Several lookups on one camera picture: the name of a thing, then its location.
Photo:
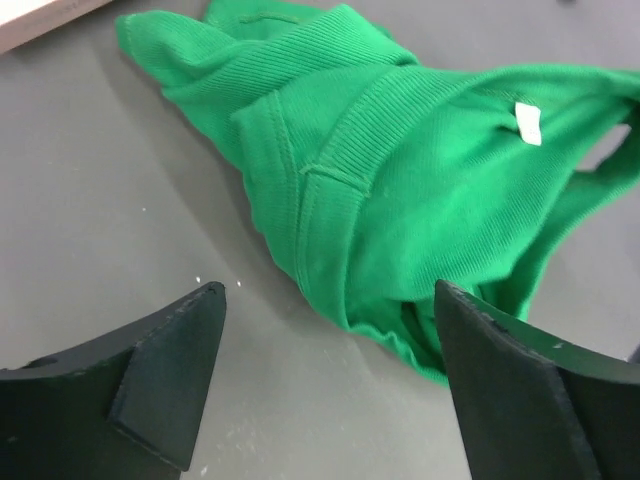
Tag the pink board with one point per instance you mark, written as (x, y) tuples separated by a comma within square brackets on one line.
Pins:
[(23, 20)]

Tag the green tank top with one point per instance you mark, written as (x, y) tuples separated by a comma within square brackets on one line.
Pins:
[(372, 176)]

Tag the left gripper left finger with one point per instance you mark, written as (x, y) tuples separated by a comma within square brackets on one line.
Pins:
[(125, 405)]

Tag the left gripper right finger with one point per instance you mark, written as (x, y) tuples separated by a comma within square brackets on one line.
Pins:
[(531, 405)]

